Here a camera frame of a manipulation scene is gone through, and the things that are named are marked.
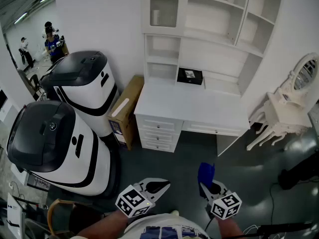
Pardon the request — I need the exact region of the white sign board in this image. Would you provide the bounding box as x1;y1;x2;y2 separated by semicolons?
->
6;192;25;239

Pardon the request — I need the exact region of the wooden chair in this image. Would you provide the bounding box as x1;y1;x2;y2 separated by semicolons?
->
46;199;105;237

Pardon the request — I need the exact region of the blue wiping cloth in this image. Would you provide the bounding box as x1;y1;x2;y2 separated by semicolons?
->
198;162;216;187

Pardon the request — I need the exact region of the white black service robot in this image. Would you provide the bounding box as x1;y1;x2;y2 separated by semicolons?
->
39;50;120;138
6;100;120;197

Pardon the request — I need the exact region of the black box with picture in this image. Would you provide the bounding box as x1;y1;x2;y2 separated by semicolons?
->
176;67;203;86

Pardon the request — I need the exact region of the white shelving cabinet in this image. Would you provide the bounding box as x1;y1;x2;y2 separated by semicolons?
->
141;0;284;97

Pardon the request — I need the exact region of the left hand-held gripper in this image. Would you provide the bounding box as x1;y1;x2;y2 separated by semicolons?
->
115;178;171;218

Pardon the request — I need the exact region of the person's left forearm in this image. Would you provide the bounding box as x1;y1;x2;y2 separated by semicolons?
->
76;209;130;239

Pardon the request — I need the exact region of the person's right forearm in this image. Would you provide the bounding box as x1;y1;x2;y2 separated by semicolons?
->
216;217;246;239

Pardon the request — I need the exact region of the person's white printed shirt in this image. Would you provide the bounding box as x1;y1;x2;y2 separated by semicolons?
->
123;213;212;239

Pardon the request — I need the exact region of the brown cardboard box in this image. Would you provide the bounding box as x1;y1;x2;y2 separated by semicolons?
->
107;75;145;151

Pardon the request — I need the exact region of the white ornate dressing table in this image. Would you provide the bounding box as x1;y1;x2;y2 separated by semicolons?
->
246;91;314;151

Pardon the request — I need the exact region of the white desk surface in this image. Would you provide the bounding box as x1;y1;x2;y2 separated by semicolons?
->
134;80;251;157

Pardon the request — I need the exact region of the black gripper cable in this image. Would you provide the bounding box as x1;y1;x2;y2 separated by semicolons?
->
203;217;215;234

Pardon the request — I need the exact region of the ribbed glass cabinet door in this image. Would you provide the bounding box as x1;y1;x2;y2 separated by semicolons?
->
146;0;189;33

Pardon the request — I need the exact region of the grey office chair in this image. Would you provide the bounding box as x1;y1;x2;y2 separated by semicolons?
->
16;68;42;101

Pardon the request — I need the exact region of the black floor object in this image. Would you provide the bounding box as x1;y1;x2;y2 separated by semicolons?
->
278;155;319;191

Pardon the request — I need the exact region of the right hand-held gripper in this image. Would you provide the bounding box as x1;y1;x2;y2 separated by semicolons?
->
199;180;243;221

